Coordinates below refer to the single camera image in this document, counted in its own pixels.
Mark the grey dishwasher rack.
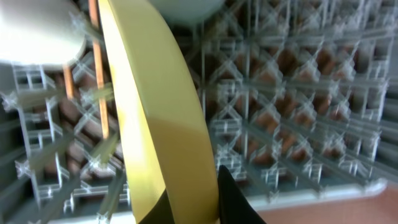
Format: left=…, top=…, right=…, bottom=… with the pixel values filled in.
left=1, top=1, right=397, bottom=223

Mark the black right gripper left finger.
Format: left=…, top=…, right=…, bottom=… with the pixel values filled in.
left=139, top=190, right=175, bottom=224

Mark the wooden chopstick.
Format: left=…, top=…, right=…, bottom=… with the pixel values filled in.
left=63, top=65, right=74, bottom=100
left=88, top=0, right=109, bottom=139

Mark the light blue bowl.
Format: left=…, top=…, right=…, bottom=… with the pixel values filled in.
left=149, top=0, right=225, bottom=26

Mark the white cup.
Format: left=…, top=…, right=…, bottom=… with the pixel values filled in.
left=1, top=0, right=86, bottom=70

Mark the yellow plate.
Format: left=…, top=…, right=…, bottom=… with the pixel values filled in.
left=98, top=1, right=219, bottom=223

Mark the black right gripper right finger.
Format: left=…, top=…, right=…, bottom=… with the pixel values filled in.
left=217, top=166, right=266, bottom=224

